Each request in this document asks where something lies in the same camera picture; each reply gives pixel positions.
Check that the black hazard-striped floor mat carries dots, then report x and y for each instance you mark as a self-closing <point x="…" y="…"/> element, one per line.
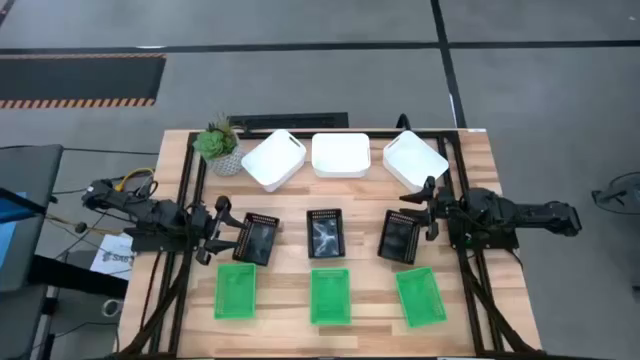
<point x="75" y="77"/>

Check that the black stand foot bar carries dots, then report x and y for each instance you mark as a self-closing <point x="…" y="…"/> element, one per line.
<point x="75" y="275"/>

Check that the succulent in patterned white pot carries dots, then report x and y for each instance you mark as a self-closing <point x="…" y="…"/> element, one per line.
<point x="220" y="147"/>

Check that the green slotted plastic basket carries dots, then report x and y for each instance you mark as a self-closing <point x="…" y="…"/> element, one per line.
<point x="421" y="297"/>
<point x="235" y="292"/>
<point x="330" y="297"/>

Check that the white plastic basket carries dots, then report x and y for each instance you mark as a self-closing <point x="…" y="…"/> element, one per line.
<point x="341" y="154"/>
<point x="272" y="160"/>
<point x="414" y="159"/>

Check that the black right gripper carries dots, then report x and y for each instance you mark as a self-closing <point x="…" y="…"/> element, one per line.
<point x="444" y="212"/>

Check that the black aluminium table frame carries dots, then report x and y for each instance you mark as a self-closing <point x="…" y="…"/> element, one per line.
<point x="188" y="162"/>

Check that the dark grey workstation monitor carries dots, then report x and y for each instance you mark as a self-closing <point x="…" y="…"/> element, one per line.
<point x="27" y="170"/>

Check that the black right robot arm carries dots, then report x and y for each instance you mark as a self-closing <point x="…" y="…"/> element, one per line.
<point x="510" y="212"/>

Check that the grey tape roll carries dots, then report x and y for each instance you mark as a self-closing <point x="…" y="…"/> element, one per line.
<point x="112" y="308"/>

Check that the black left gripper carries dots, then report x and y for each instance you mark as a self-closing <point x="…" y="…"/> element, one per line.
<point x="205" y="225"/>

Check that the black floor grate strip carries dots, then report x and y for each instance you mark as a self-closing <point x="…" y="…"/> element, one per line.
<point x="290" y="120"/>

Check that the black curved hook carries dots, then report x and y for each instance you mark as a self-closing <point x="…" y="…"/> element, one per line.
<point x="403" y="121"/>

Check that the black slotted plastic basket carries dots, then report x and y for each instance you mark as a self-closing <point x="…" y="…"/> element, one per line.
<point x="325" y="235"/>
<point x="397" y="240"/>
<point x="257" y="241"/>

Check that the white printed paper sheet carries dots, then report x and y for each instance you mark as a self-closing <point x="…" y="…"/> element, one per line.
<point x="116" y="255"/>

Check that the black floor stand base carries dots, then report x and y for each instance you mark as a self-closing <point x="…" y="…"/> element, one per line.
<point x="620" y="192"/>

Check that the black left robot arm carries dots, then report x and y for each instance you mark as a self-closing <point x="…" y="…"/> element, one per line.
<point x="155" y="215"/>

